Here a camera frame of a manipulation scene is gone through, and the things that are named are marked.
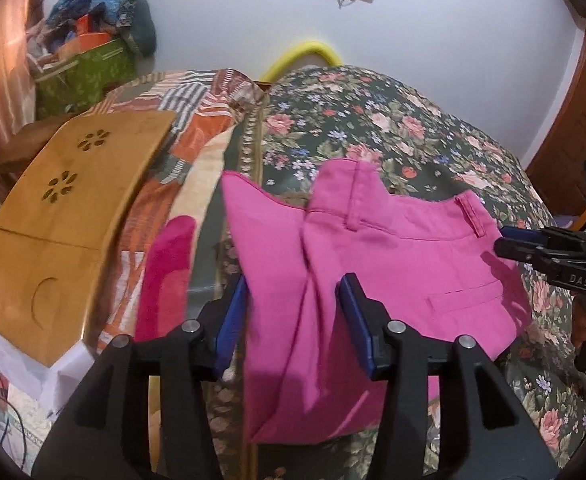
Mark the orange box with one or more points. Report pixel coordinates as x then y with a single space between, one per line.
90 40

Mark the white cloth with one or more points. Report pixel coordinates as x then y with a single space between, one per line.
58 380

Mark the wooden lap desk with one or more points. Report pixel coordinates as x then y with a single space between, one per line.
73 200

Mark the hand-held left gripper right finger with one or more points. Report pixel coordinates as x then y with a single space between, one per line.
358 330

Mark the striped patchwork quilt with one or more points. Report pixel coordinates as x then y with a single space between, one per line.
193 110

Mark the yellow foam tube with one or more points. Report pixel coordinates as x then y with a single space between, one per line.
313 49

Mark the pile of blue clothes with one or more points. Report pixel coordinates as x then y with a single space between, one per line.
118 5

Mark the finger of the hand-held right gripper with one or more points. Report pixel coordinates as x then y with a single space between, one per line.
518 252
520 234

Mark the pink pants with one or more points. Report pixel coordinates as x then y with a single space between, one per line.
373 260

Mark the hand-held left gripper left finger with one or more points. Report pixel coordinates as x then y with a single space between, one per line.
230 330

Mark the magenta cloth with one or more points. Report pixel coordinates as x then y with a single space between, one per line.
168 270

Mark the green patterned storage box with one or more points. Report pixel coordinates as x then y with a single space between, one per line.
88 80

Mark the wooden door frame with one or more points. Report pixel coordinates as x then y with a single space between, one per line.
578 120

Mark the dark floral bed blanket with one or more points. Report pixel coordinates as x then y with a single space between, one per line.
373 110

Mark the wooden stool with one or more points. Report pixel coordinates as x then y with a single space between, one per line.
28 140

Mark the person's right hand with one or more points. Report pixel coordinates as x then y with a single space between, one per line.
580 327

